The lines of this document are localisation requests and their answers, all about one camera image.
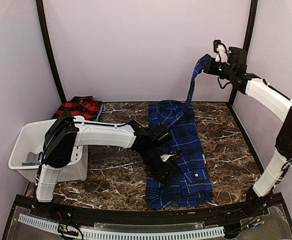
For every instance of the red black plaid folded shirt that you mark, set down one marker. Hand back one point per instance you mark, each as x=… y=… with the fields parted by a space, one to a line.
x=85 y=106

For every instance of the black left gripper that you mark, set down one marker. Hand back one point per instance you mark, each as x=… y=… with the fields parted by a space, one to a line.
x=158 y=174

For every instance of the white slotted cable duct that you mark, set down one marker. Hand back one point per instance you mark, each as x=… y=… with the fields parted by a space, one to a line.
x=107 y=231

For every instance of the grey shirt in basket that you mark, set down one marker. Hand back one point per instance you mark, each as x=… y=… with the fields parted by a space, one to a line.
x=33 y=159

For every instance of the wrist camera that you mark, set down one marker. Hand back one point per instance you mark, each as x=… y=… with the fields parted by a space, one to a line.
x=172 y=156
x=221 y=51

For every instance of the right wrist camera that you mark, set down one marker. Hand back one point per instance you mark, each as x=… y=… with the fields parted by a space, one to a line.
x=221 y=51

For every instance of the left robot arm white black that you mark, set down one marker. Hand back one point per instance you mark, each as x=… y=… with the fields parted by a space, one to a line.
x=70 y=131

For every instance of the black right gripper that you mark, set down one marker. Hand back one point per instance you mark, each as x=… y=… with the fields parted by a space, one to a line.
x=208 y=69

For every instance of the black corner frame post left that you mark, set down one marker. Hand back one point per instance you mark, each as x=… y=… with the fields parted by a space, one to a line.
x=49 y=50

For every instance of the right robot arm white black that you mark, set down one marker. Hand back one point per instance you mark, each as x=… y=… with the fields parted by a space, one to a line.
x=230 y=64

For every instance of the black corner frame post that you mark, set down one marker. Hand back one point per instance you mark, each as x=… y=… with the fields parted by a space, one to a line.
x=247 y=42
x=49 y=50

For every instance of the black corner frame post right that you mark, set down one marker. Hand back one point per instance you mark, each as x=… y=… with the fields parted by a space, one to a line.
x=247 y=42

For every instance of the white plastic laundry basket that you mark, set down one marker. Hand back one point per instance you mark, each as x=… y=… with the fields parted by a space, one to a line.
x=29 y=143

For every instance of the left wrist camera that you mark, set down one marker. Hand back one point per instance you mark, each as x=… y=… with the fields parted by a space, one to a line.
x=172 y=156

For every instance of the black front rail base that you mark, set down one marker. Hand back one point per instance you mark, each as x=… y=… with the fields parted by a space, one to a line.
x=231 y=215

